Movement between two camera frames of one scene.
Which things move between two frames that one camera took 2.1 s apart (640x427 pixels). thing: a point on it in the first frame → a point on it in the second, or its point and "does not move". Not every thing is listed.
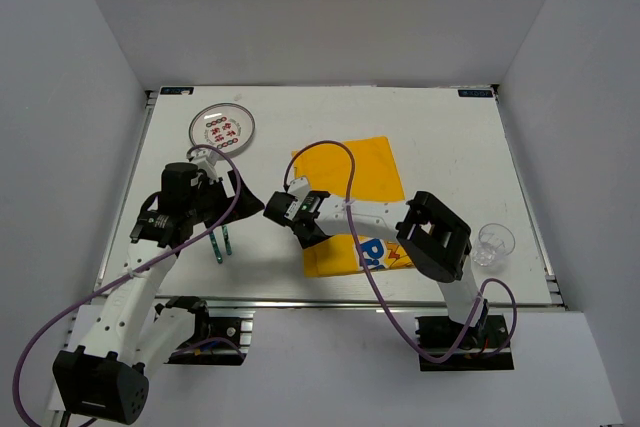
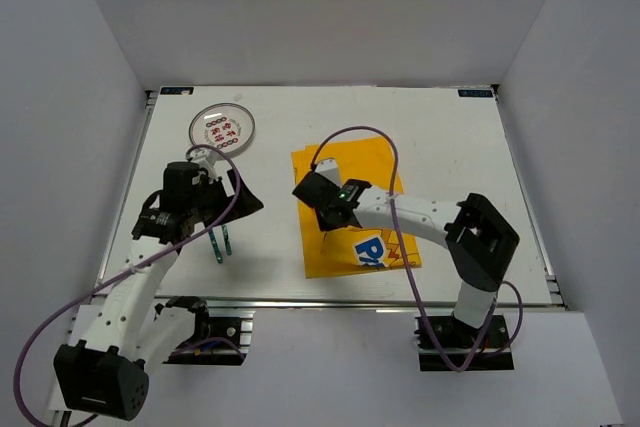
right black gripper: [307, 244] → [324, 225]
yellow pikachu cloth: [376, 177] does not move
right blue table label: [480, 93] does not move
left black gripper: [247, 204] does not move
